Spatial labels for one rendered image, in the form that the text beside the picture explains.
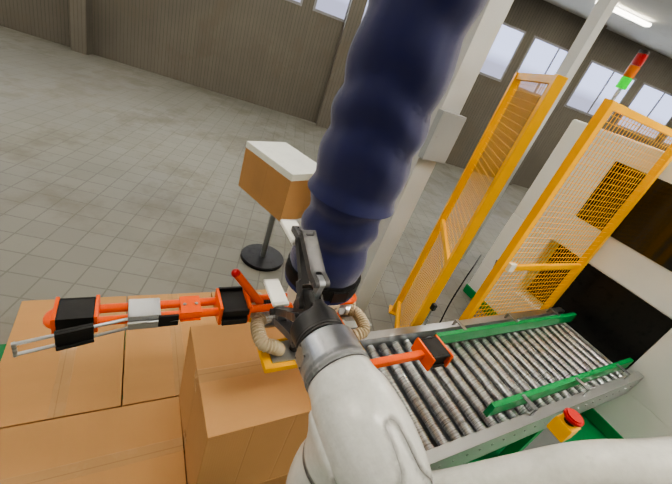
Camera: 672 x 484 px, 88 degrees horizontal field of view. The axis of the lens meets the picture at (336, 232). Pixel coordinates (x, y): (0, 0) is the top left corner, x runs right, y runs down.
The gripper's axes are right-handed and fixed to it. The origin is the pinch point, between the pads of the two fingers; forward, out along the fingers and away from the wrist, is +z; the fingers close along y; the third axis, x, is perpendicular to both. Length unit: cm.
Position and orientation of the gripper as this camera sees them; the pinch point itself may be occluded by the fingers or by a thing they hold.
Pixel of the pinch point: (280, 255)
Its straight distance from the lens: 65.1
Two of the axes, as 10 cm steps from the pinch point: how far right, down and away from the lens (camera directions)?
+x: 8.6, 0.3, 5.1
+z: -4.1, -5.6, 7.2
